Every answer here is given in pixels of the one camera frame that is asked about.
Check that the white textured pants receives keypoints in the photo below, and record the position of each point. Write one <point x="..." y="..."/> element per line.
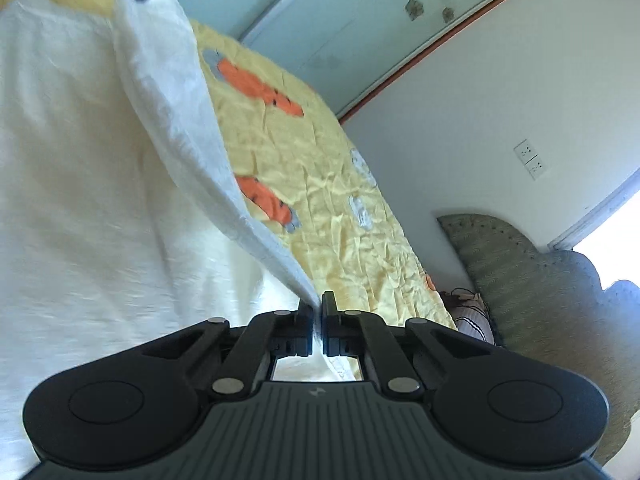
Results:
<point x="121" y="220"/>

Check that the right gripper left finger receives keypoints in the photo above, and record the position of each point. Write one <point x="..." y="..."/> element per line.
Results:
<point x="249" y="354"/>

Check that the white wall socket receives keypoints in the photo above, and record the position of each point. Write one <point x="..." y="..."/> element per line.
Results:
<point x="530" y="159"/>

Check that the yellow cartoon bed quilt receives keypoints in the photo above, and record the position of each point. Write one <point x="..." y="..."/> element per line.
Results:
<point x="303" y="179"/>

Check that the striped pillow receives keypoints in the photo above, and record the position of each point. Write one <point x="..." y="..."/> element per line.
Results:
<point x="469" y="313"/>

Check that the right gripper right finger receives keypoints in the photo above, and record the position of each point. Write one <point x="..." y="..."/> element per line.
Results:
<point x="380" y="349"/>

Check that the green scalloped headboard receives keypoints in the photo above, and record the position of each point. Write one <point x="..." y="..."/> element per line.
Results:
<point x="551" y="307"/>

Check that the glass sliding wardrobe door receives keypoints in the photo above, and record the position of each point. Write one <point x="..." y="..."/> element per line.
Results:
<point x="342" y="48"/>

